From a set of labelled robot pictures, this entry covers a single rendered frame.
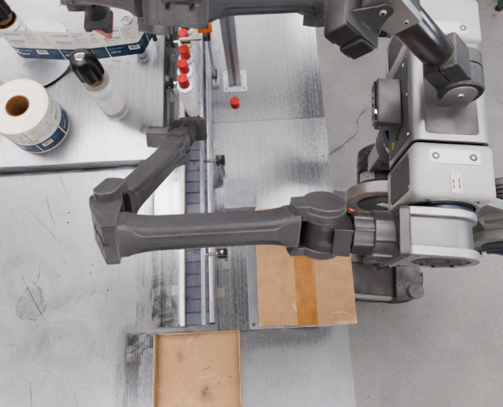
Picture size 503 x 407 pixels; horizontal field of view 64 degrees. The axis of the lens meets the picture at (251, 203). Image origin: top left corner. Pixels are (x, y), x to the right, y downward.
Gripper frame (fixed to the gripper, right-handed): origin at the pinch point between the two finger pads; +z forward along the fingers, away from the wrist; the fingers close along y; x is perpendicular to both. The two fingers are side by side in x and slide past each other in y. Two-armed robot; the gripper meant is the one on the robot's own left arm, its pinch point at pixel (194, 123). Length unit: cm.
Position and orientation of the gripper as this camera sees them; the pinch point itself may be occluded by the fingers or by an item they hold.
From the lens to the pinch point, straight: 132.4
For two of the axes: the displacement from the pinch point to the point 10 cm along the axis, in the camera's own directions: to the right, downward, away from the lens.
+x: 0.6, 9.0, 4.2
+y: -10.0, 0.4, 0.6
